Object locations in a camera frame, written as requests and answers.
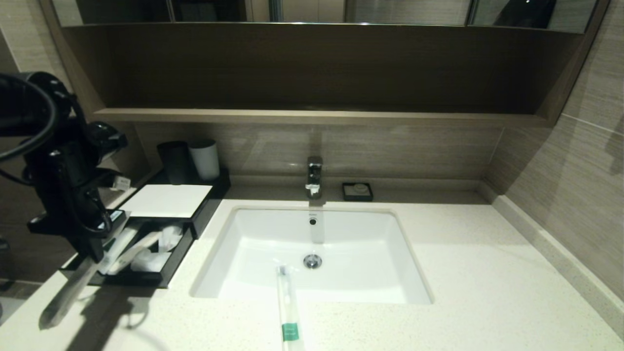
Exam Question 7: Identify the white packet with pink item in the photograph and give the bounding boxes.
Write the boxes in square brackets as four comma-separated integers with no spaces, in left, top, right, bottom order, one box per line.
[158,225,185,254]

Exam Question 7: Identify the small white sachets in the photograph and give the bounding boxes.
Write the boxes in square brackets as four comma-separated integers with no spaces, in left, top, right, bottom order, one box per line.
[130,248,172,273]

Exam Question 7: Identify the brown wooden wall shelf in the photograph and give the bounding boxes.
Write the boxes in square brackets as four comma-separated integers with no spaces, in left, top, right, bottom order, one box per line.
[39,22,610,128]

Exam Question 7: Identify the wall mirror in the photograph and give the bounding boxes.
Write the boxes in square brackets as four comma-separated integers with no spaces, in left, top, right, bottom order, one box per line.
[51,0,600,34]

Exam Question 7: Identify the wrapped toothbrush with green label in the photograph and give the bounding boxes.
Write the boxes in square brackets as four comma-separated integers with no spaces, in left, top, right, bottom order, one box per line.
[275,265,307,351]

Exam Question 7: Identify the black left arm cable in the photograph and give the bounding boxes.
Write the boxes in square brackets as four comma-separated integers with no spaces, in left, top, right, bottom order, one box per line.
[0,73,60,162]

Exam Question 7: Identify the black cup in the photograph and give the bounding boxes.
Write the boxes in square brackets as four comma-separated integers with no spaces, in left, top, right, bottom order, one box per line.
[157,141,193,186]

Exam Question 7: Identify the white ceramic sink basin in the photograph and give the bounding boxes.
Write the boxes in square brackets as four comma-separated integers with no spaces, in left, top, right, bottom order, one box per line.
[190,206,434,305]

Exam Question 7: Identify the long white packet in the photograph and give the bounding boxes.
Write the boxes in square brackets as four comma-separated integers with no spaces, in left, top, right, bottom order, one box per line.
[99,223,142,275]

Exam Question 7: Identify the wrapped beige comb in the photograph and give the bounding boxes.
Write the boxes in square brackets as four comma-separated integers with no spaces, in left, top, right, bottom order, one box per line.
[110,232,164,275]

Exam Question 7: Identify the black soap dish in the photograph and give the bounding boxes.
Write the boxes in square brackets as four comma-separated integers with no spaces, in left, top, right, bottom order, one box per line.
[341,182,374,202]

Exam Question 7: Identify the chrome faucet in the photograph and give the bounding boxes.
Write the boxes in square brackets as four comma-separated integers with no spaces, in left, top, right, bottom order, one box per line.
[305,156,324,199]

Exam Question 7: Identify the black tray with sachets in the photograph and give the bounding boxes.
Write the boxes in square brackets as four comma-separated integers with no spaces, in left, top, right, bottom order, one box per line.
[59,219,198,289]

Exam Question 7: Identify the white cup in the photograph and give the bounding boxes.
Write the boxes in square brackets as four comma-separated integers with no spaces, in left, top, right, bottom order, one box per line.
[189,140,221,181]

